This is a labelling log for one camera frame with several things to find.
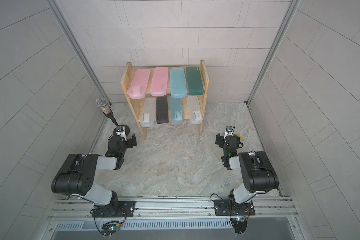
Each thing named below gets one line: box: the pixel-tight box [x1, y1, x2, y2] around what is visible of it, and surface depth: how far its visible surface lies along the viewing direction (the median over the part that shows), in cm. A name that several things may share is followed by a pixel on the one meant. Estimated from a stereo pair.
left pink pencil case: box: [127, 68, 151, 99], surface depth 67 cm
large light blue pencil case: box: [170, 68, 187, 98], surface depth 71 cm
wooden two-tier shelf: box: [121, 59, 210, 140], surface depth 76 cm
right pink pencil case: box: [150, 67, 169, 97], surface depth 70 cm
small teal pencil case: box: [170, 96, 184, 123], surface depth 86 cm
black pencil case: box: [156, 96, 169, 124], surface depth 86 cm
